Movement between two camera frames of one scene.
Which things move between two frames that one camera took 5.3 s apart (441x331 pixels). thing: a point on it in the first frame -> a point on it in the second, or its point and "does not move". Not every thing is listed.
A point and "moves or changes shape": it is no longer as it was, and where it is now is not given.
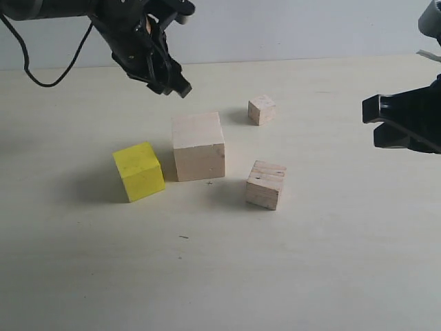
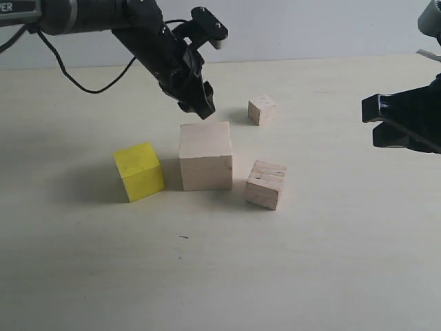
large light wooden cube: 199,147 moves or changes shape
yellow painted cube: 140,171 does not move
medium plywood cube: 262,183 does not move
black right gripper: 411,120 does not move
